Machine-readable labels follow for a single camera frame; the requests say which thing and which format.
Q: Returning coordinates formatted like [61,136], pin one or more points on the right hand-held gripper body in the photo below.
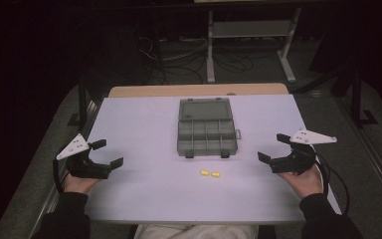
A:
[298,162]

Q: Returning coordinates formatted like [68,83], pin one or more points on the grey plastic organizer box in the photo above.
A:
[206,132]

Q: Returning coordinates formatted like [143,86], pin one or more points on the white metal stand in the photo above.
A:
[252,30]

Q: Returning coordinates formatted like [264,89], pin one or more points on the black metal stand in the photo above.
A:
[83,99]
[358,99]

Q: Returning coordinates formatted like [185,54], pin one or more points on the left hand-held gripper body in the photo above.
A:
[79,167]

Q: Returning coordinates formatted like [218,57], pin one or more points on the yellow foam earplug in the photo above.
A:
[215,174]
[205,173]

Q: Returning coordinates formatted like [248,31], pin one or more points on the person's right hand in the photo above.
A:
[306,186]

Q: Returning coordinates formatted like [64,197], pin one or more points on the wooden desk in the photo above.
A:
[195,90]

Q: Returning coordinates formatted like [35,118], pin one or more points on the person's left hand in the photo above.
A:
[78,185]

